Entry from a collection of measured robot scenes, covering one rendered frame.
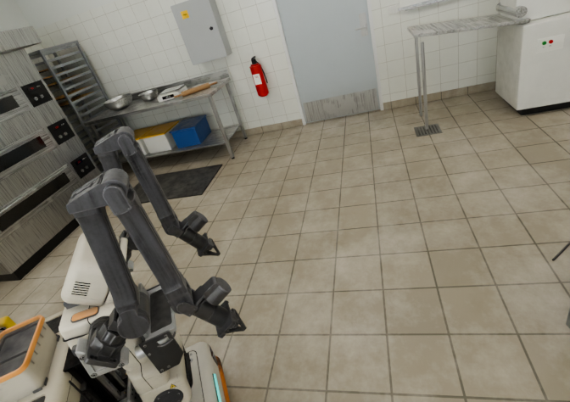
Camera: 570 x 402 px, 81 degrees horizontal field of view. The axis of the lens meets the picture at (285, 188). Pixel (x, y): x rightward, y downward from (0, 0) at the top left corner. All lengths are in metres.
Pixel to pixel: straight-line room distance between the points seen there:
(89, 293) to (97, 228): 0.32
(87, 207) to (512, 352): 1.82
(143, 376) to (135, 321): 0.42
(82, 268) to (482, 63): 4.48
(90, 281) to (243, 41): 3.94
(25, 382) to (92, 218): 0.67
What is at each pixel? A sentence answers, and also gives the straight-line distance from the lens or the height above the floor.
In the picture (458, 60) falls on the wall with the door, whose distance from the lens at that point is 4.71.
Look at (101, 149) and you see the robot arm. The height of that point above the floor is 1.37.
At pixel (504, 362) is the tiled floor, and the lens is 1.96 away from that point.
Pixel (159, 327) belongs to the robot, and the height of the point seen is 0.81.
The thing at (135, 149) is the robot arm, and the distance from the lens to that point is 1.22.
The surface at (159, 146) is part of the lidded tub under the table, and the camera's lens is 4.94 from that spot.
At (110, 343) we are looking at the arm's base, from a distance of 1.09.
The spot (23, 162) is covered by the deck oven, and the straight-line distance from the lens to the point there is 4.20.
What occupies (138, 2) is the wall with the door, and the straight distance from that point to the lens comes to 5.19.
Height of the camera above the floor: 1.64
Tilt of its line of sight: 29 degrees down
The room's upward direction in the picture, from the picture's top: 17 degrees counter-clockwise
